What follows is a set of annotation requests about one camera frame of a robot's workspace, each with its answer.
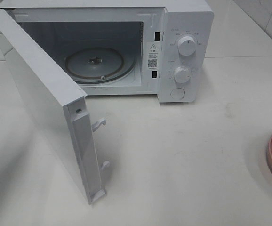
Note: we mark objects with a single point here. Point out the white microwave knob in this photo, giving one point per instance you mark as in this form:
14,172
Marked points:
186,45
182,74

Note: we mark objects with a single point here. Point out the white microwave door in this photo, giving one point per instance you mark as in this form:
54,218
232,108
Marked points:
56,104

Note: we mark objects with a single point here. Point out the white microwave release button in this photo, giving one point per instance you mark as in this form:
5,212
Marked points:
178,93

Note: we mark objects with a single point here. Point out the glass microwave turntable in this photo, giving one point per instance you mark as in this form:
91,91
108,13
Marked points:
98,65

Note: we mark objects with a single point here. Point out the white microwave oven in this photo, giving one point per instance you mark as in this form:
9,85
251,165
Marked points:
148,29

